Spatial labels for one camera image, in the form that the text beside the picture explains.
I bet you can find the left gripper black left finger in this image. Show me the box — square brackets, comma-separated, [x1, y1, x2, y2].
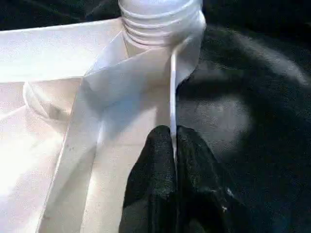
[122, 125, 177, 233]

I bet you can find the black plastic mat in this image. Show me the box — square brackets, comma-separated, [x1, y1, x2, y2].
[0, 0, 311, 233]

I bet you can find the white plastic table top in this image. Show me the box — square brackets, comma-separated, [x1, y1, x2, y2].
[0, 18, 207, 233]

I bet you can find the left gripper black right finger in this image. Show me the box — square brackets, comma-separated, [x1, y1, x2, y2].
[175, 125, 252, 233]

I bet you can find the white plastic table leg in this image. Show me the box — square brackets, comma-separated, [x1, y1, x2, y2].
[118, 0, 207, 48]

